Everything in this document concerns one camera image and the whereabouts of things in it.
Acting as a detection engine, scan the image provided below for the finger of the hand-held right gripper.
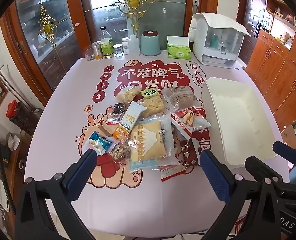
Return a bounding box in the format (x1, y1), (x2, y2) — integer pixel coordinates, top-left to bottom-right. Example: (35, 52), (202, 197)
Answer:
(245, 156), (288, 184)
(273, 141), (296, 167)

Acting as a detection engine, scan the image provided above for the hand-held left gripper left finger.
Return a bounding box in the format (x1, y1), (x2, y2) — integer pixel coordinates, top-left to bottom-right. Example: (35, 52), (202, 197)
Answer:
(14, 149), (98, 240)

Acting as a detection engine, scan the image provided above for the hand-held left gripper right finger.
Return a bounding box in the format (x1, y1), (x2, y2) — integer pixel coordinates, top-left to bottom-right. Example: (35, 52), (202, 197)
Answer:
(200, 150), (282, 240)

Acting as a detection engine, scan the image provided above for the white plastic bin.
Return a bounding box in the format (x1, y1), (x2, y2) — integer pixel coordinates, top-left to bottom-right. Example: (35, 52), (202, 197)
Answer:
(201, 77), (278, 168)

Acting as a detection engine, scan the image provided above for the dark snack clear red packet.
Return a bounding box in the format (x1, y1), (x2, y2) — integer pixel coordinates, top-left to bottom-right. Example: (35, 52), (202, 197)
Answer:
(113, 102), (127, 114)

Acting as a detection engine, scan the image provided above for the pale cracker clear packet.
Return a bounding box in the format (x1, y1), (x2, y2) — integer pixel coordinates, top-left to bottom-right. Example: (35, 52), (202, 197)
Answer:
(138, 96), (167, 118)

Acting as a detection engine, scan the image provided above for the cardboard box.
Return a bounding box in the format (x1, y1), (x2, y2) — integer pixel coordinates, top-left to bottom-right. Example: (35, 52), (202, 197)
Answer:
(280, 125), (296, 150)

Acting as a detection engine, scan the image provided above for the dark red snowflake packet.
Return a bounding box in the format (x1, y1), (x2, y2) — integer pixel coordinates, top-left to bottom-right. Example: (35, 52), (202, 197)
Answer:
(180, 139), (201, 168)

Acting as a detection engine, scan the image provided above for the blue white candy packet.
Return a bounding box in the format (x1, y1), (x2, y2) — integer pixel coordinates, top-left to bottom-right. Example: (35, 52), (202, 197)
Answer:
(88, 131), (114, 154)

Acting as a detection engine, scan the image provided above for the flat red white packet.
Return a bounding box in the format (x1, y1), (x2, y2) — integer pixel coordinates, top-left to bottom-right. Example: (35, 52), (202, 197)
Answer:
(160, 164), (187, 182)

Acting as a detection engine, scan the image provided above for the mixed nut clear packet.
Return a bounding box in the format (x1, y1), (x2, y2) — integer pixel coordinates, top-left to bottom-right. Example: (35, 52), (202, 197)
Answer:
(109, 139), (132, 165)

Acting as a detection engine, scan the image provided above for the tan biscuit clear packet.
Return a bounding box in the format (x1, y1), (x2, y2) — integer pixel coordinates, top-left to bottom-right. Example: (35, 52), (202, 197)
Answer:
(98, 114), (121, 137)

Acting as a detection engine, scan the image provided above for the red white pastry packet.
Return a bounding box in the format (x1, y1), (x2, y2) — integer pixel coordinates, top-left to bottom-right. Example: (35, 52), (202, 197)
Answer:
(171, 106), (211, 133)

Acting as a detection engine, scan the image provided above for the white orange bar packet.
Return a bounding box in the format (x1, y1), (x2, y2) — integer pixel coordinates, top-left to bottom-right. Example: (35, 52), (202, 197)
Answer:
(112, 102), (148, 140)

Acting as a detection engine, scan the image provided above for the dark woven basket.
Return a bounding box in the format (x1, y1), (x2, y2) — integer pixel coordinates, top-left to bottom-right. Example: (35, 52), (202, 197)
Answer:
(9, 102), (42, 136)

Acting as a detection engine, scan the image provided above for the brown cake clear packet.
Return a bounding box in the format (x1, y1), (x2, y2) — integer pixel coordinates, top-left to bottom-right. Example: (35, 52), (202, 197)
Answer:
(161, 85), (199, 112)

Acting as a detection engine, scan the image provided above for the wooden sideboard cabinet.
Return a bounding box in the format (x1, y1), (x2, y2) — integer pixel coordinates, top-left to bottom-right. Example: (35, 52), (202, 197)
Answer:
(245, 25), (296, 130)

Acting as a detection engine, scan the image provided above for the puffed rice clear packet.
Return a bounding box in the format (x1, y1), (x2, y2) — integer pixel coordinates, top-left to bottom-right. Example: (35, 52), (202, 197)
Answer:
(116, 85), (141, 103)

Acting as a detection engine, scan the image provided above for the red bag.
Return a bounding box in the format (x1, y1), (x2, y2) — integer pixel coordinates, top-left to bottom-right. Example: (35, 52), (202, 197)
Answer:
(7, 100), (20, 118)

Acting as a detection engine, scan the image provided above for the small green snack packet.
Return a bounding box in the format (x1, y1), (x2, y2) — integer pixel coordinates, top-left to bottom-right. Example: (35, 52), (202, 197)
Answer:
(140, 89), (161, 100)

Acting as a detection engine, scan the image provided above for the wooden glass-front cabinet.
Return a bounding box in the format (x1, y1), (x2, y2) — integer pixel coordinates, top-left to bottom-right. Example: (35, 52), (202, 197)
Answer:
(0, 0), (88, 98)

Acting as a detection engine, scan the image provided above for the glass tumbler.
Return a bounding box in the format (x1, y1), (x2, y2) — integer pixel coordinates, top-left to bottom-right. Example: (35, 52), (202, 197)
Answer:
(83, 45), (94, 61)

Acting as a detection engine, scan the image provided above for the silver orange metal can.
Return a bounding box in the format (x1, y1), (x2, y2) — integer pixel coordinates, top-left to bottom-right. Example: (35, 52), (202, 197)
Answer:
(92, 41), (104, 60)

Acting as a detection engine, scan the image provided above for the green tissue box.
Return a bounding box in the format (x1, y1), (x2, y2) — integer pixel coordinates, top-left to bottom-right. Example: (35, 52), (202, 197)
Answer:
(166, 36), (191, 60)

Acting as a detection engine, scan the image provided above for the small glass jar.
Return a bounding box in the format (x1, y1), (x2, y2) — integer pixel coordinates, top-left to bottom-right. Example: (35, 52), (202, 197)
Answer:
(112, 44), (123, 58)

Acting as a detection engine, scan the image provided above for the green label oil bottle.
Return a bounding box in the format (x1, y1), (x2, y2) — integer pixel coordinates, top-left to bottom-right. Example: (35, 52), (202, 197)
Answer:
(100, 27), (114, 59)

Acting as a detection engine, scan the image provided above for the white countertop appliance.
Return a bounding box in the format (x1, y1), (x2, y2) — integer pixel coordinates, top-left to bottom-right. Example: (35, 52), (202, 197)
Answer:
(188, 12), (251, 69)

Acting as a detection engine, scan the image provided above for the white pill bottle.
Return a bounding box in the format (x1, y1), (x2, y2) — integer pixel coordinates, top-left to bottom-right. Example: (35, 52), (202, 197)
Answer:
(122, 37), (131, 55)

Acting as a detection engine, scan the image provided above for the dark wooden entry door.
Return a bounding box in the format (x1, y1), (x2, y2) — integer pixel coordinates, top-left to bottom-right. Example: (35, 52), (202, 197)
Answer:
(238, 0), (267, 63)

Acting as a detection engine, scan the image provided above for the white plastic bottle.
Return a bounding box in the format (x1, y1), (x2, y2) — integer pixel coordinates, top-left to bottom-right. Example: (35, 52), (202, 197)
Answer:
(129, 34), (140, 55)

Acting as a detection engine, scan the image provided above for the teal canister brown lid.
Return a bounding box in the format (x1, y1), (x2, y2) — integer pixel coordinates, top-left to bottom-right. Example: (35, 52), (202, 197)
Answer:
(140, 30), (161, 56)

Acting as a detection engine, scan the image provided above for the frosted glass sliding door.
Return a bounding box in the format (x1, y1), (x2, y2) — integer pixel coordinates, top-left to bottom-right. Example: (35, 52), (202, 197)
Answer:
(79, 0), (221, 58)

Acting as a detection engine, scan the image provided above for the wooden wall shelf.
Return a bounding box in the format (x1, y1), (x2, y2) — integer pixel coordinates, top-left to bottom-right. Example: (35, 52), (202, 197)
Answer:
(263, 0), (296, 28)

